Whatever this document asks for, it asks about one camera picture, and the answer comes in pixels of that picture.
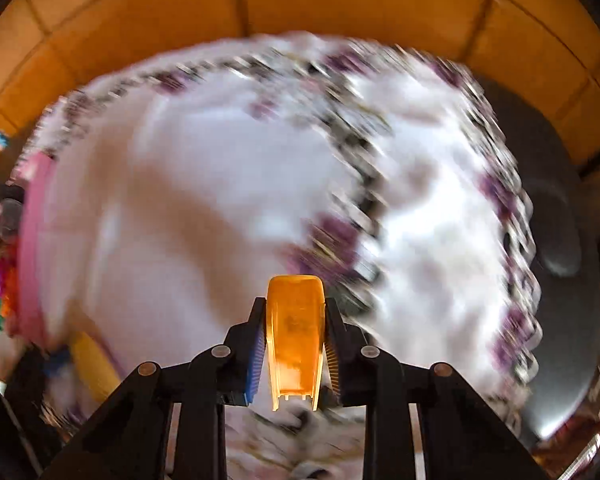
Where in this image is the orange plastic scoop piece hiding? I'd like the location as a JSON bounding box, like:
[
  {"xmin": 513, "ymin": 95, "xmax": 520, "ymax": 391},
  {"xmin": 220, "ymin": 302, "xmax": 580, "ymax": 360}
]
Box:
[{"xmin": 266, "ymin": 275, "xmax": 326, "ymax": 411}]

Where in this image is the black-lidded clear jar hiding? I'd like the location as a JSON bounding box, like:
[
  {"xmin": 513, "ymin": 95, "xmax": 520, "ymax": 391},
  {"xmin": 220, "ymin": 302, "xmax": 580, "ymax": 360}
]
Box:
[{"xmin": 0, "ymin": 184, "xmax": 26, "ymax": 243}]

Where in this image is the orange linked cubes toy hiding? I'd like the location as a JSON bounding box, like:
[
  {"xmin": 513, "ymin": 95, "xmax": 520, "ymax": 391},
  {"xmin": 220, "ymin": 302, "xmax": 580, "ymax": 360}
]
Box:
[{"xmin": 1, "ymin": 266, "xmax": 19, "ymax": 318}]

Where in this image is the pink-rimmed white tray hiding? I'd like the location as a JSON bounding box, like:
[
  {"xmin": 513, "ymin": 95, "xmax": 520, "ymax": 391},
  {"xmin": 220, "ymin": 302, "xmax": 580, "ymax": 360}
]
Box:
[{"xmin": 0, "ymin": 152, "xmax": 126, "ymax": 379}]

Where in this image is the black padded massage table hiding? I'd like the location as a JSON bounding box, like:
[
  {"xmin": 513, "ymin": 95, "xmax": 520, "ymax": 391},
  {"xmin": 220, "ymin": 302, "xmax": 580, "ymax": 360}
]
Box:
[{"xmin": 478, "ymin": 76, "xmax": 600, "ymax": 446}]

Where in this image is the white embroidered floral tablecloth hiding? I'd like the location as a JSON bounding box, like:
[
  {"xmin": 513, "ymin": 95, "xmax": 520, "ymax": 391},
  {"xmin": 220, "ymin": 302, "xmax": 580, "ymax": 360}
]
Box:
[{"xmin": 10, "ymin": 35, "xmax": 542, "ymax": 479}]

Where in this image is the wooden wall cabinet panelling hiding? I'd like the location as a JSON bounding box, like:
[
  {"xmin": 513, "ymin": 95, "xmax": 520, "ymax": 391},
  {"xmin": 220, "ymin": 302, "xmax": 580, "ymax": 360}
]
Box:
[{"xmin": 0, "ymin": 0, "xmax": 600, "ymax": 181}]

